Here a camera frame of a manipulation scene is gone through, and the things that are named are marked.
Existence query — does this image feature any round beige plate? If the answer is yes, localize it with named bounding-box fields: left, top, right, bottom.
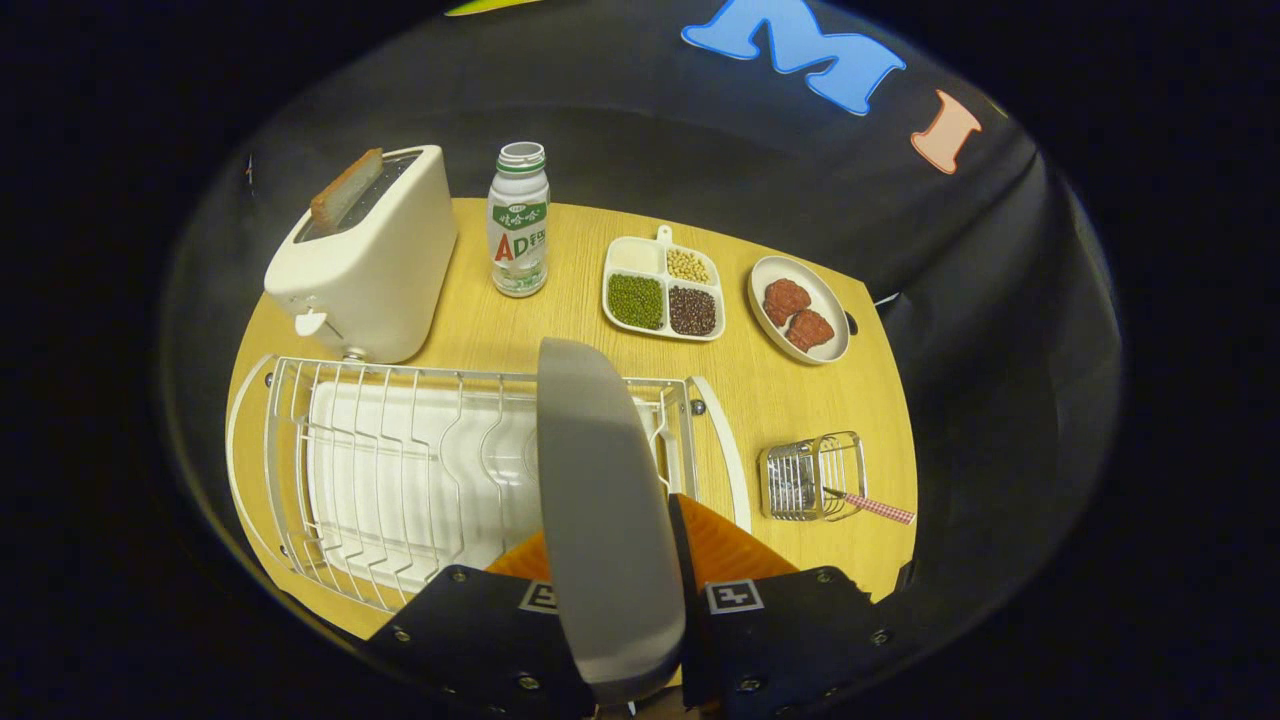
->
left=536, top=337, right=688, bottom=706

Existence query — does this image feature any black backdrop cloth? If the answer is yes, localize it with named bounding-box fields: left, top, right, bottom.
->
left=160, top=0, right=1121, bottom=661

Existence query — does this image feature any white toaster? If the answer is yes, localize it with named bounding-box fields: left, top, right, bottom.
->
left=264, top=145, right=459, bottom=364

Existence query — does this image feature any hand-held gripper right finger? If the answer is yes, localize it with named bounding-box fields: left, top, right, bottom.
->
left=668, top=493, right=911, bottom=713

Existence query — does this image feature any spoon with red checked handle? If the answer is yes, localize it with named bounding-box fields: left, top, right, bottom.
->
left=800, top=480, right=917, bottom=527

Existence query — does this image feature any slice of toast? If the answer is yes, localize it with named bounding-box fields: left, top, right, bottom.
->
left=309, top=148, right=385, bottom=229

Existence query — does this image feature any white drink bottle green label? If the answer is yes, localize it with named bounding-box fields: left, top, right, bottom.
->
left=487, top=141, right=551, bottom=299

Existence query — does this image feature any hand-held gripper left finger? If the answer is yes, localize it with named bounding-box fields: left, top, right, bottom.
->
left=365, top=530, right=596, bottom=720

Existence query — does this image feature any white divided tray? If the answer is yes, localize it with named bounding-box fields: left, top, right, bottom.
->
left=602, top=225, right=726, bottom=343

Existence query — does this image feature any pile of green beans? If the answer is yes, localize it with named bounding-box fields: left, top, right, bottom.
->
left=608, top=273, right=665, bottom=331

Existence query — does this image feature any pile of dark red beans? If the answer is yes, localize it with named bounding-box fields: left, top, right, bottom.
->
left=668, top=287, right=718, bottom=337

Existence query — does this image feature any white wire dish rack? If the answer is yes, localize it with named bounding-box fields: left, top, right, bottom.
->
left=226, top=353, right=753, bottom=613

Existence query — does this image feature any shallow beige dish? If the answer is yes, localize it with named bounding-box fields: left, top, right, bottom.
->
left=747, top=255, right=852, bottom=366

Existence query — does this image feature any white drip tray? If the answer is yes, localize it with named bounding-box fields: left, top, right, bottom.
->
left=307, top=380, right=666, bottom=596

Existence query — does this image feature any red meat piece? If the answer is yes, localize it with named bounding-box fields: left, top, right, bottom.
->
left=785, top=309, right=836, bottom=353
left=763, top=278, right=813, bottom=328

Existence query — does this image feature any metal wire basket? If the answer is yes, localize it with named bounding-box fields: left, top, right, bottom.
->
left=759, top=431, right=869, bottom=523

